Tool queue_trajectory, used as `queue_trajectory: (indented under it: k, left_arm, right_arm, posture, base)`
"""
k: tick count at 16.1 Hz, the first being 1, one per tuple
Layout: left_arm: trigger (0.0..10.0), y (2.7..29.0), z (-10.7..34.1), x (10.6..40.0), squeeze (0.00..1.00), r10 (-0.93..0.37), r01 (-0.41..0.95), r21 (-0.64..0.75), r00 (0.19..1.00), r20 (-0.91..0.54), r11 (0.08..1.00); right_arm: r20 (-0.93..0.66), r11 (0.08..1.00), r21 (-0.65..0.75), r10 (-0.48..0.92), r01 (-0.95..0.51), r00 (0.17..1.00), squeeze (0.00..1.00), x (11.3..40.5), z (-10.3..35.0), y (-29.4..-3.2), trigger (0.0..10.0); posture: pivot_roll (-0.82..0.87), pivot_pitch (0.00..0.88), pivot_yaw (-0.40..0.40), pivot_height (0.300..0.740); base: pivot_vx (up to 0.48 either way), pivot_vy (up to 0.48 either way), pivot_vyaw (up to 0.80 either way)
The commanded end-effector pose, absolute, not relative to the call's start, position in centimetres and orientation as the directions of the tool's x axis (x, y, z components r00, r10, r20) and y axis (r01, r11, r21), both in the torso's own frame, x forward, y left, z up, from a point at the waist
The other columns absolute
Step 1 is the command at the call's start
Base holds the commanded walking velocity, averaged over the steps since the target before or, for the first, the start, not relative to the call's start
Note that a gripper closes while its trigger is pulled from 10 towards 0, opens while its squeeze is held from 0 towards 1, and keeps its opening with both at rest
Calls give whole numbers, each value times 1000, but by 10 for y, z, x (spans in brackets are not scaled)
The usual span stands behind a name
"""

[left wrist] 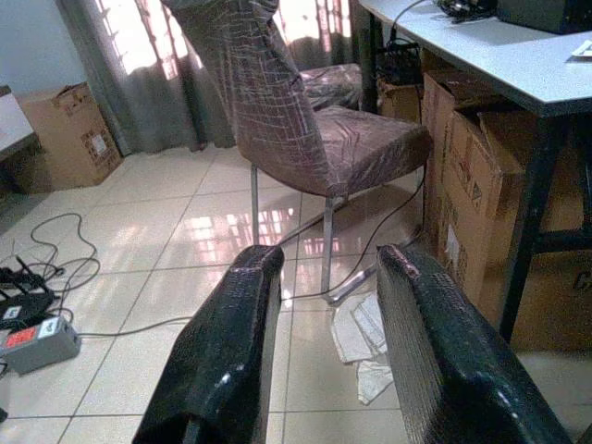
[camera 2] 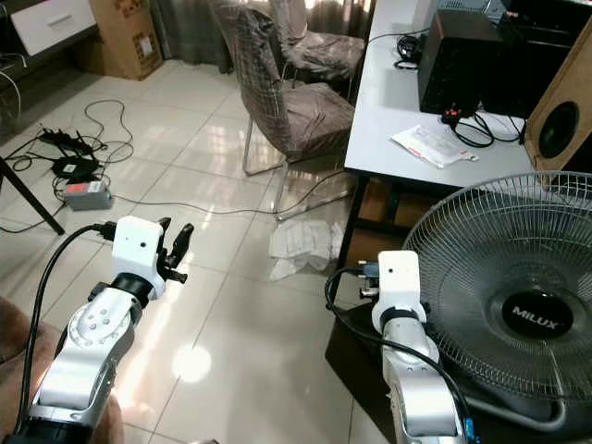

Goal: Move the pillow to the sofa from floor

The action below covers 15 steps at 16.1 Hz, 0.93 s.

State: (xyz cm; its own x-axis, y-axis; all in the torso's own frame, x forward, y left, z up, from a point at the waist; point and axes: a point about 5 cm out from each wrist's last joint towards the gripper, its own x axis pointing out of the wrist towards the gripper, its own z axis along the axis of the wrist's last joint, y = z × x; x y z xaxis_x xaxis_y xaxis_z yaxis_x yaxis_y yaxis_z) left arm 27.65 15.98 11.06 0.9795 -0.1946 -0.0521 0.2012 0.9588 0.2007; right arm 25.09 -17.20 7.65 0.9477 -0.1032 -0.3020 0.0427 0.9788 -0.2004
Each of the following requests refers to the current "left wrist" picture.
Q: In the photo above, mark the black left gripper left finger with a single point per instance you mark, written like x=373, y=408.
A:
x=222, y=342

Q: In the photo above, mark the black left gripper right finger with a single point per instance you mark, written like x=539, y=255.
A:
x=453, y=351

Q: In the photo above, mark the crumpled white cloth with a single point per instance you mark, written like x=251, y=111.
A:
x=363, y=340

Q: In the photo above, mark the large brown cardboard box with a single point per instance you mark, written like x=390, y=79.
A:
x=490, y=194

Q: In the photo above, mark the grey power strip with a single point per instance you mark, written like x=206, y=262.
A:
x=39, y=341

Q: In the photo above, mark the black wifi router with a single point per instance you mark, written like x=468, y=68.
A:
x=20, y=300

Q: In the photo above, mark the maroon patterned fabric chair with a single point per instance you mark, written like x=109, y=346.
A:
x=296, y=125
x=330, y=85

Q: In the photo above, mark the small brown cardboard box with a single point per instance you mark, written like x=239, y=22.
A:
x=400, y=99

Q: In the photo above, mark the brown cardboard box with print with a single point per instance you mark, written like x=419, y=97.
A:
x=69, y=134

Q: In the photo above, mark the grey sheer curtain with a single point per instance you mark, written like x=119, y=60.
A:
x=162, y=69

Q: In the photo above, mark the grey table with black legs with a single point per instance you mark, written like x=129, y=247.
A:
x=504, y=51

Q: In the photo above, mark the black device on table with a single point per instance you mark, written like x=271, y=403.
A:
x=543, y=14

